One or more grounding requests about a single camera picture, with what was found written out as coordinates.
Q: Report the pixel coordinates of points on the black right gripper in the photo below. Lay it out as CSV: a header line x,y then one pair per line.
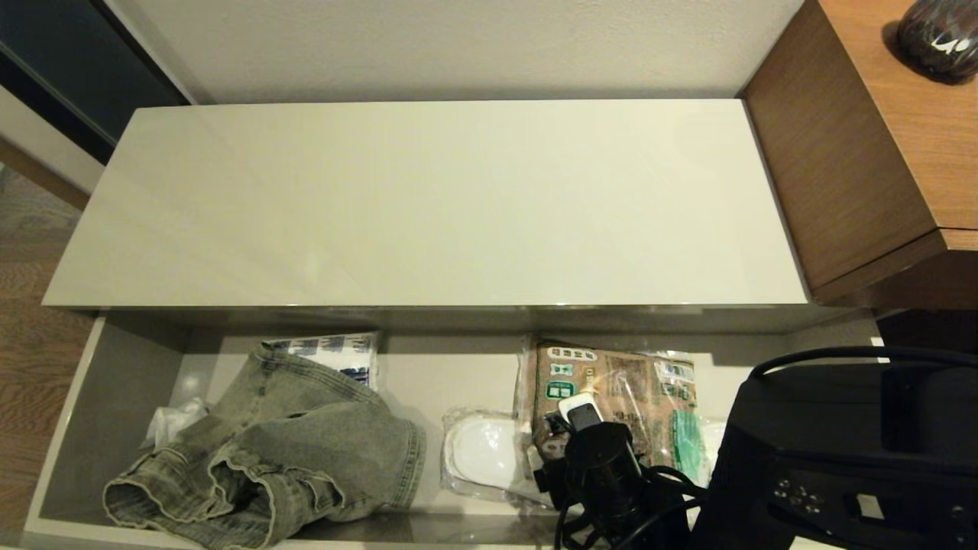
x,y
554,466

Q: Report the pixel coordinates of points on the brown grain packet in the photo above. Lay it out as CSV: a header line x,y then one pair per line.
x,y
642,389

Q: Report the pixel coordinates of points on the grey-green denim shorts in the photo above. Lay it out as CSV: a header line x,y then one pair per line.
x,y
306,451

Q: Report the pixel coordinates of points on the white cabinet drawer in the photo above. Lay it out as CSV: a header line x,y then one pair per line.
x,y
114,412

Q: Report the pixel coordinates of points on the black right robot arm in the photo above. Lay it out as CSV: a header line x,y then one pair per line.
x,y
840,458

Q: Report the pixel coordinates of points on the white disposable slipper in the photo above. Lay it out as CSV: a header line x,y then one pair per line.
x,y
712,447
485,454

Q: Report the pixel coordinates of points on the clear plastic slipper bag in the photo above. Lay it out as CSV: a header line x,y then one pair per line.
x,y
458,481

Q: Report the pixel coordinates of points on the white blue printed packet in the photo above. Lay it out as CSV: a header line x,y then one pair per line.
x,y
344,355

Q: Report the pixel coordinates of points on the glossy white low cabinet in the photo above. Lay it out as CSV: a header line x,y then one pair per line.
x,y
458,206

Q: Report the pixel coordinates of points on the white plastic bag roll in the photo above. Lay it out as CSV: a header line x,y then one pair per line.
x,y
172,424

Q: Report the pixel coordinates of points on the brown wooden desk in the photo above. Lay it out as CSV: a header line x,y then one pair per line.
x,y
840,153

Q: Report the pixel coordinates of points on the dark glass vase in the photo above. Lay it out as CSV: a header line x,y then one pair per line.
x,y
940,38

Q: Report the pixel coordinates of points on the dark glass door panel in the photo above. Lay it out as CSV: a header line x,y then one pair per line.
x,y
69,69

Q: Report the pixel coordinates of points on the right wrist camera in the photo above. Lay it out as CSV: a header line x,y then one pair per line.
x,y
581,411

